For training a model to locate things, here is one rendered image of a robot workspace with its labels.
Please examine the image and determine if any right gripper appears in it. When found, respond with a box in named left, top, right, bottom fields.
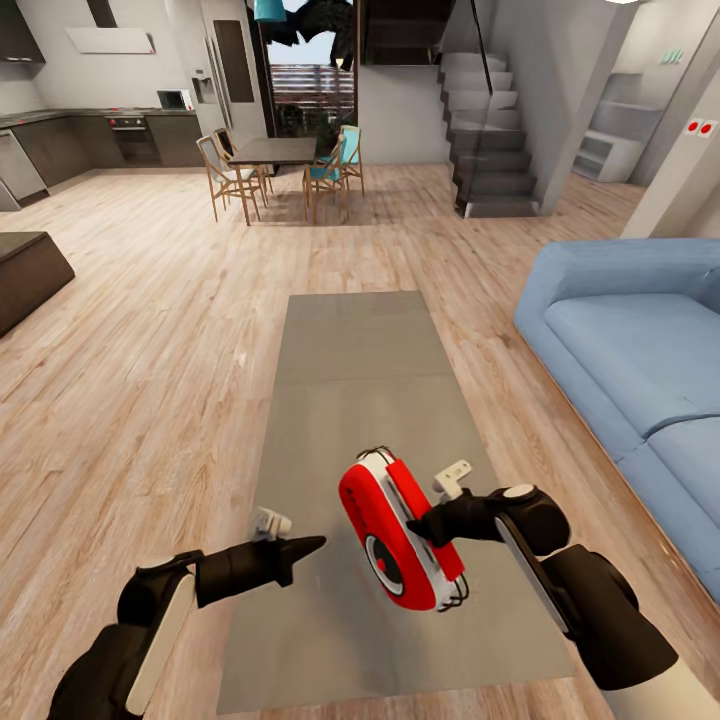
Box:
left=406, top=487, right=479, bottom=548

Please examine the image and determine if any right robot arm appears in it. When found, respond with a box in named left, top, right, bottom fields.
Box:
left=406, top=460, right=720, bottom=720

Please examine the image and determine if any radio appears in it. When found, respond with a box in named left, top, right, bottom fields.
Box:
left=338, top=449, right=465, bottom=613

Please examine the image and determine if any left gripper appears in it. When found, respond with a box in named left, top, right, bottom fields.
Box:
left=227, top=535, right=326, bottom=595

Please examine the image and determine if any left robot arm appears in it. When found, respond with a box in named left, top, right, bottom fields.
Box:
left=47, top=508, right=326, bottom=720

